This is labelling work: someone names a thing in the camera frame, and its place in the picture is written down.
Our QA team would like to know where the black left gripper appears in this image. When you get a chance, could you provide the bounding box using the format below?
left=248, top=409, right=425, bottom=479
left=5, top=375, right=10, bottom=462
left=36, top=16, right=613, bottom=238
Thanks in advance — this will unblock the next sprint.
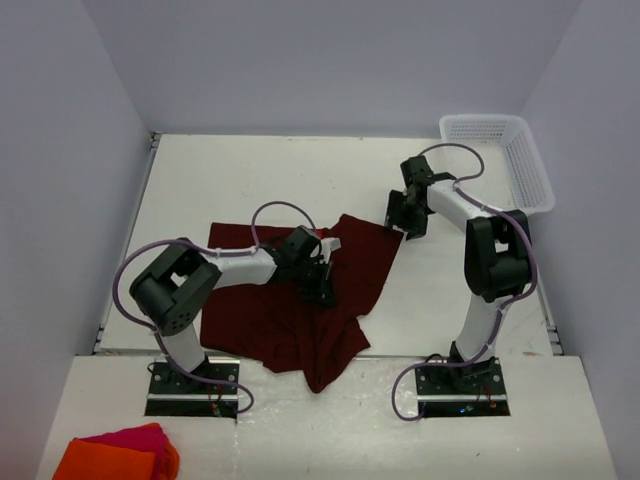
left=289, top=258, right=336, bottom=310

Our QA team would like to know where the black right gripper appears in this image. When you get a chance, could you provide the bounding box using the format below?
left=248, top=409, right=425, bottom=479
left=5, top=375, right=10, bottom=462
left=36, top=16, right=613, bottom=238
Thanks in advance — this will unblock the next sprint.
left=386, top=190, right=430, bottom=242

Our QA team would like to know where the dark red t-shirt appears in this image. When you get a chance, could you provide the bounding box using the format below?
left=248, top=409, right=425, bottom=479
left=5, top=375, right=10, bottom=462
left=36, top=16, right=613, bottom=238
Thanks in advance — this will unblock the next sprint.
left=200, top=214, right=403, bottom=393

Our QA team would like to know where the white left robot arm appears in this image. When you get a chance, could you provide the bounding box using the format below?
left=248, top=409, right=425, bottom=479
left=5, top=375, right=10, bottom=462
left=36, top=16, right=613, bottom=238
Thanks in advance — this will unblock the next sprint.
left=129, top=226, right=341, bottom=393

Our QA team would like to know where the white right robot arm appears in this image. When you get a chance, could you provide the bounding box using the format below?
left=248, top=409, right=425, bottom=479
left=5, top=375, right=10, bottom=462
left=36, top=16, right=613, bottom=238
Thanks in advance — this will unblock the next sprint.
left=385, top=155, right=537, bottom=393

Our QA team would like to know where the white plastic basket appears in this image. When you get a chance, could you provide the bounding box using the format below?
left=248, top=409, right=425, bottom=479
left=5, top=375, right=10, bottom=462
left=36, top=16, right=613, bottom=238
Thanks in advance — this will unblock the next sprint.
left=439, top=114, right=555, bottom=215

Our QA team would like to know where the pink folded t-shirt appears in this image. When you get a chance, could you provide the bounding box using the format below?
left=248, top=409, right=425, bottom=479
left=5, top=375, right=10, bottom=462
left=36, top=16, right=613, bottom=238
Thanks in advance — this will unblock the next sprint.
left=83, top=424, right=167, bottom=453

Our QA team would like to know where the orange folded t-shirt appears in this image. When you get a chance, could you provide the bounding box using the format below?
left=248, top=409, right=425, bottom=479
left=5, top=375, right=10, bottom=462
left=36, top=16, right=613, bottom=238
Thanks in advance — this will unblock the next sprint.
left=53, top=433, right=180, bottom=479

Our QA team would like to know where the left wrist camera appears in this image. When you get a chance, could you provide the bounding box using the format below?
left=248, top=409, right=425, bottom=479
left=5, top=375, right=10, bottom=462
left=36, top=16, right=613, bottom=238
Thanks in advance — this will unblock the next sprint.
left=316, top=230, right=342, bottom=255

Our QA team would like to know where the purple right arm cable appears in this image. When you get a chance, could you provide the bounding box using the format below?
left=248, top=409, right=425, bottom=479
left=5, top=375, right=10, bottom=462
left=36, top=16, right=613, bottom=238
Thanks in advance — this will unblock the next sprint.
left=392, top=143, right=537, bottom=425

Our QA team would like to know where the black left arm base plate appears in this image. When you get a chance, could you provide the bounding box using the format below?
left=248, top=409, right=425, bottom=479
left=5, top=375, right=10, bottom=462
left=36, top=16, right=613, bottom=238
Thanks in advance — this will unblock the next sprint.
left=144, top=360, right=239, bottom=420

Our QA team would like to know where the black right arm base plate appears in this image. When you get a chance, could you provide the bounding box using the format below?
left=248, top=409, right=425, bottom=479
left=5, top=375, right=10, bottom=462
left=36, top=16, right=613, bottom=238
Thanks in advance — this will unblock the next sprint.
left=415, top=354, right=511, bottom=419

